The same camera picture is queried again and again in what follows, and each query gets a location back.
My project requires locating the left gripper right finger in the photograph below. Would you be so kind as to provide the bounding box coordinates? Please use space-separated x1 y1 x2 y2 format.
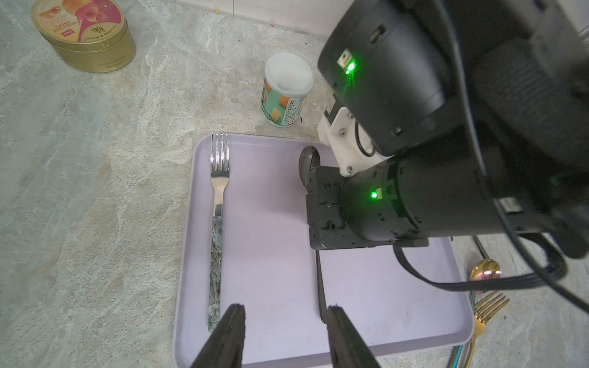
327 306 380 368

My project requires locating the iridescent rainbow spoon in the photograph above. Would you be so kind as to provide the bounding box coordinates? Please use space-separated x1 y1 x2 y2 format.
448 259 502 368

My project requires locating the round gold candy tin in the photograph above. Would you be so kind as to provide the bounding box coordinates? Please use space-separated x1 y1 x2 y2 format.
32 0 137 73

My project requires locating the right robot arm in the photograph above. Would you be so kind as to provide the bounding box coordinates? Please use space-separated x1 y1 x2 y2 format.
307 1 588 259

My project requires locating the gold fork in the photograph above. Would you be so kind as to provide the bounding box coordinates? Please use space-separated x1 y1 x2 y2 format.
463 291 510 368

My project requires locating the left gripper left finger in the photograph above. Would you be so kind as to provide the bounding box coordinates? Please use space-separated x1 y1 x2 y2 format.
190 304 245 368

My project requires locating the small white lidded cup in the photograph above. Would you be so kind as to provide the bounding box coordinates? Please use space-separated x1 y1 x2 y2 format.
261 52 314 127

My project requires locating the silver fork patterned handle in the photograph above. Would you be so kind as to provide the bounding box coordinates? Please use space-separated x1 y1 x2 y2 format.
208 133 230 333

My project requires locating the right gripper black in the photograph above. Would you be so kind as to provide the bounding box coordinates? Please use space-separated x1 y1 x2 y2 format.
305 151 429 251

